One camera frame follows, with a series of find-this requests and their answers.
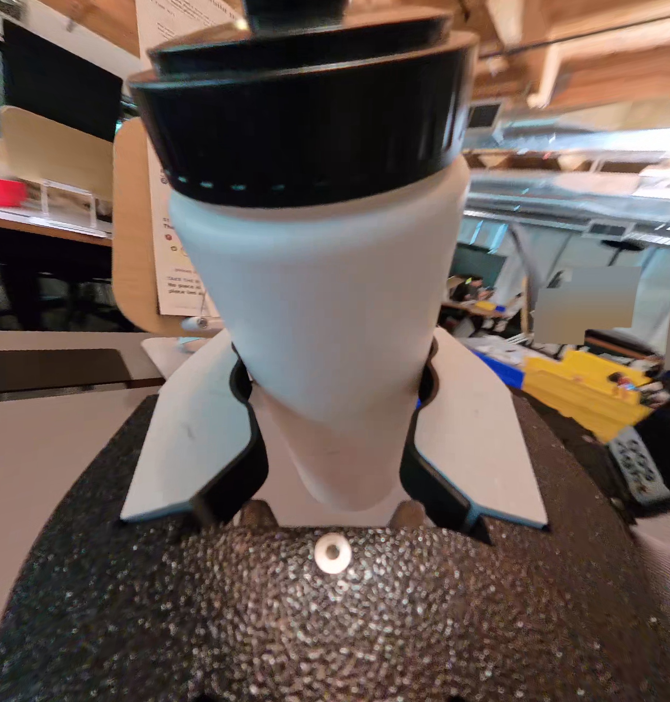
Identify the grey power strip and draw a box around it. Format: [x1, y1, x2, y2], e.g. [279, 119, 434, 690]
[608, 427, 670, 506]

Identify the wooden top desk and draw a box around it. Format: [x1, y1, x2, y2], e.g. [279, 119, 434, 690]
[0, 205, 113, 245]

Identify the yellow plastic bin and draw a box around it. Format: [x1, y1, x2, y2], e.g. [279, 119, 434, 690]
[523, 350, 660, 444]

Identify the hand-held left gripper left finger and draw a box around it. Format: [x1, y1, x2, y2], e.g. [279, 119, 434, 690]
[119, 329, 270, 528]

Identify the black computer monitor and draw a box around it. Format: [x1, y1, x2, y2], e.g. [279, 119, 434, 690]
[2, 21, 124, 144]

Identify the grey desk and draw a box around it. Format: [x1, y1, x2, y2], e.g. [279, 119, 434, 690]
[0, 384, 407, 648]

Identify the blue plastic bin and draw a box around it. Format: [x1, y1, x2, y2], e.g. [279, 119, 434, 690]
[475, 352, 528, 391]

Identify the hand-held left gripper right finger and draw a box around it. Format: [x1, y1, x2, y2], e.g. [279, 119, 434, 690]
[400, 327, 550, 545]

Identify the grey curved pole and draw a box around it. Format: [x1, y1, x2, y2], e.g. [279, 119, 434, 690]
[509, 222, 535, 336]

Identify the printed instruction sheet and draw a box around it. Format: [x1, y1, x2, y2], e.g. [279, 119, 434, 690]
[135, 0, 248, 318]

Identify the person's right forearm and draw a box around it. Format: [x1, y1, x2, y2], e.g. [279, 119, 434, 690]
[631, 510, 670, 702]

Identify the black bottle cap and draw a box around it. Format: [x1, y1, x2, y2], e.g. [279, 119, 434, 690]
[128, 0, 478, 209]

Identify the silver air duct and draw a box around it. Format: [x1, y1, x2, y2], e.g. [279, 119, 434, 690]
[467, 165, 670, 237]

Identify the white bottle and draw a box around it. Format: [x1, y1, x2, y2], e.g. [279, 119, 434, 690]
[167, 148, 472, 510]

